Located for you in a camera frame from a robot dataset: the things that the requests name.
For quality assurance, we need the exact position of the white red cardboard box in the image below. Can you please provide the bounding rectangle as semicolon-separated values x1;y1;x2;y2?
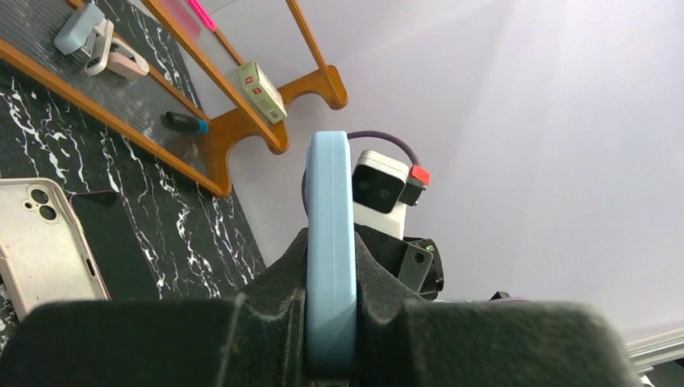
238;61;287;124

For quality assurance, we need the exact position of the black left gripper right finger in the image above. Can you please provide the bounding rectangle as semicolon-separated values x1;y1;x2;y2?
352;237;640;386

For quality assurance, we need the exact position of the light blue small stapler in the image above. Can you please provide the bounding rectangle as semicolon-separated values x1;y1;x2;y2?
53;2;114;77

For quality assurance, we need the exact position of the orange wooden shelf rack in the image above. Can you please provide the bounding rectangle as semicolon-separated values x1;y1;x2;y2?
0;0;349;200

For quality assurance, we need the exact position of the phone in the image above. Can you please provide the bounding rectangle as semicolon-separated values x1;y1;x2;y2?
305;131;357;379

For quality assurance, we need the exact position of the purple edged smartphone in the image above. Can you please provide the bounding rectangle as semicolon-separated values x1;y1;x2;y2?
70;191;160;301

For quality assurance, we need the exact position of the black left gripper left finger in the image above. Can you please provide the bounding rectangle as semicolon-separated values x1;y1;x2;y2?
1;231;307;386

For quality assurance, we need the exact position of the pink pen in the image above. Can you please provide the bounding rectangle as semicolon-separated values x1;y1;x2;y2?
186;0;217;32

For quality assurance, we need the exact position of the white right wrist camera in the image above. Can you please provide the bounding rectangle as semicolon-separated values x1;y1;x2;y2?
352;150;431;239

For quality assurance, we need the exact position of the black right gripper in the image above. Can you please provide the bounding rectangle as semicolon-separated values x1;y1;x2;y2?
355;224;444;299

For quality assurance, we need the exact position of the black blue marker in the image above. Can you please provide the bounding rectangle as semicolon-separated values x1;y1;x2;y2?
163;111;210;135

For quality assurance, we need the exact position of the beige pink phone case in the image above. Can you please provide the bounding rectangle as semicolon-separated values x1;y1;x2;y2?
1;177;110;319

